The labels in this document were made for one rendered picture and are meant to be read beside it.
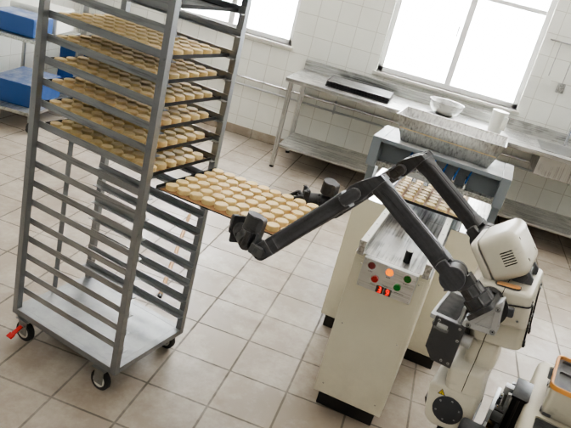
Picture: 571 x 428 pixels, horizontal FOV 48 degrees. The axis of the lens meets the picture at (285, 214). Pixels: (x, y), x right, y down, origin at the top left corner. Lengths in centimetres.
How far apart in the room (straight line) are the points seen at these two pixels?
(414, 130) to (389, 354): 115
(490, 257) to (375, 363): 109
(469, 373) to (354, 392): 97
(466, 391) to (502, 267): 45
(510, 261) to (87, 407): 184
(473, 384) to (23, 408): 179
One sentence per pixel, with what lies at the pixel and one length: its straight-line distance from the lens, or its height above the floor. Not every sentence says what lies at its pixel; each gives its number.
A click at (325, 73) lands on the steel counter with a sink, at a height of 90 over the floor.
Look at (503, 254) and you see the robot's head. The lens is 207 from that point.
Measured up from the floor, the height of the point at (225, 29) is 159.
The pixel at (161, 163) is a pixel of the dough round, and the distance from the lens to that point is 260.
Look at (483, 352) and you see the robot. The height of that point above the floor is 90.
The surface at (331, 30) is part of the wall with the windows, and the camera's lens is 661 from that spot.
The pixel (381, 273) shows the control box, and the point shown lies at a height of 80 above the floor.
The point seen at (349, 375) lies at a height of 24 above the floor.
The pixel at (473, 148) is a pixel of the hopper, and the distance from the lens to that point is 334.
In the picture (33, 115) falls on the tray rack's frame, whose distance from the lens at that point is 284.
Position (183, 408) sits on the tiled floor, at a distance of 301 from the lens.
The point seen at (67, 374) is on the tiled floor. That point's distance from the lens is 311.
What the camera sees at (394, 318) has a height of 60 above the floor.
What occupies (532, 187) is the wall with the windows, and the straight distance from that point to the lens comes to 677.
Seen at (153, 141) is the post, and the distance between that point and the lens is 241.
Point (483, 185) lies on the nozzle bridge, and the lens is 342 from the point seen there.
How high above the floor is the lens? 195
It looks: 22 degrees down
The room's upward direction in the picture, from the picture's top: 15 degrees clockwise
